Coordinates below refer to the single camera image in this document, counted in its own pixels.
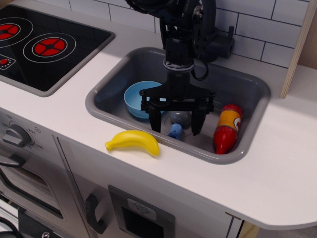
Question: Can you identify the grey oven knob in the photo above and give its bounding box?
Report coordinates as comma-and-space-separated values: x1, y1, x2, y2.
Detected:
2, 124, 32, 148

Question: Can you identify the dark grey toy faucet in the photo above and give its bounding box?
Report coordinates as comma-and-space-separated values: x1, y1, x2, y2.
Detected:
201, 0, 235, 62

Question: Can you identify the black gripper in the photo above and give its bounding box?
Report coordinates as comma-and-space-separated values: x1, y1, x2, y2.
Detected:
139, 71, 216, 136

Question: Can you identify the yellow toy banana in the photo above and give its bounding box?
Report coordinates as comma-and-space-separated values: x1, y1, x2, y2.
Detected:
105, 130, 160, 156

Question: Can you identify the grey dispenser panel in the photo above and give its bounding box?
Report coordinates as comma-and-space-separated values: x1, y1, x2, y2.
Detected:
108, 185, 175, 238

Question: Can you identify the grey oven door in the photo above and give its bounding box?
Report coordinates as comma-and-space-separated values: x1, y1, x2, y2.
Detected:
0, 142, 89, 238

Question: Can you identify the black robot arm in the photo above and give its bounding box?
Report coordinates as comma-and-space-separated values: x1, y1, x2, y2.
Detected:
127, 0, 215, 135

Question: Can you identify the light wooden side post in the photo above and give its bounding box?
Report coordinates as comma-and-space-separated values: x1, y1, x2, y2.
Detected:
279, 0, 317, 99

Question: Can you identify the black toy stovetop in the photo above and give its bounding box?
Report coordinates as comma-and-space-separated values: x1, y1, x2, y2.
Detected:
0, 4, 115, 97

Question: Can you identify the grey toy sink basin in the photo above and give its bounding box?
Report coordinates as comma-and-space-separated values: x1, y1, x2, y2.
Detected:
86, 47, 270, 165

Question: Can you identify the blue handled grey spoon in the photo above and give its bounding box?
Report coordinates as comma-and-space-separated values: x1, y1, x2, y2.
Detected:
168, 111, 192, 140

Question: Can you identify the light blue bowl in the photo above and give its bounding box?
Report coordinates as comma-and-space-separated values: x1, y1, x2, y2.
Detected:
124, 81, 161, 119

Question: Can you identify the black cable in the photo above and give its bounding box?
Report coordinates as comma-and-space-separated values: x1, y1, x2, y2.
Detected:
0, 215, 23, 238

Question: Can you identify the red yellow ketchup bottle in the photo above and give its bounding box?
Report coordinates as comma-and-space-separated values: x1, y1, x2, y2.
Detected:
213, 104, 243, 154

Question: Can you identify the grey oven door handle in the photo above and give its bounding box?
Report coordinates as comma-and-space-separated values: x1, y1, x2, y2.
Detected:
0, 154, 26, 168

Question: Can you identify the dark grey cabinet handle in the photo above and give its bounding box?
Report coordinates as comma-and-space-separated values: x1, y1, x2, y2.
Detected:
85, 194, 107, 235

